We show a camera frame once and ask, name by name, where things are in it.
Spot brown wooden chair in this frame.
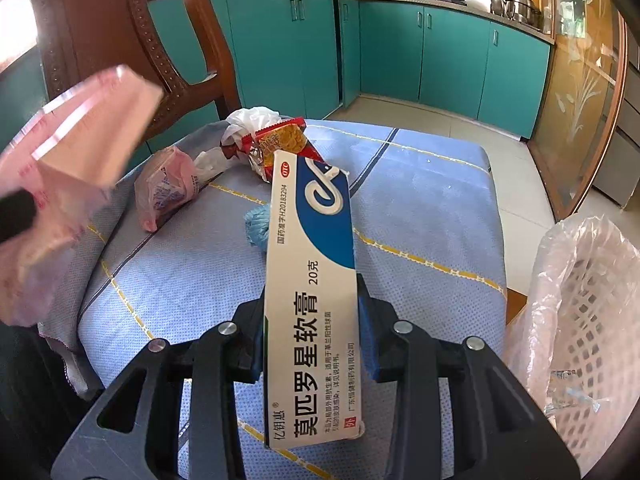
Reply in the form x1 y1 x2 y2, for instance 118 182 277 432
30 0 241 139

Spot white lattice trash basket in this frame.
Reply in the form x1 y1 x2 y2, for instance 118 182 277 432
503 216 639 474

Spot small pink printed packet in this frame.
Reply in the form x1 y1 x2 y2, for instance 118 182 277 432
134 146 200 232

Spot red yellow snack wrapper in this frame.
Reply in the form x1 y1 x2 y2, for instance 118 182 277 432
220 117 324 183

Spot teal crumpled cloth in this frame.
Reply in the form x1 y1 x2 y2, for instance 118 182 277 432
244 204 270 252

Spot white plastic bag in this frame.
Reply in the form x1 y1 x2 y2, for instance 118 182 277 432
194 106 282 185

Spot steel stock pot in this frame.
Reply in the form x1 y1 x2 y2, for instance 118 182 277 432
504 0 541 29

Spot pink plastic bag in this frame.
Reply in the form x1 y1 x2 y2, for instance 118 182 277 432
1 65 163 326

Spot white blue ointment box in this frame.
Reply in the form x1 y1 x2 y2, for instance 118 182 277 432
262 151 362 450

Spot teal lower kitchen cabinets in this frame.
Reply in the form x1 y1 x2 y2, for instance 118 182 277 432
0 0 557 162

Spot blue checked tablecloth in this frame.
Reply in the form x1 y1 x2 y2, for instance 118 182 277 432
39 122 506 479

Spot glass sliding door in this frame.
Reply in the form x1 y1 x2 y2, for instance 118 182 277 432
527 0 628 221

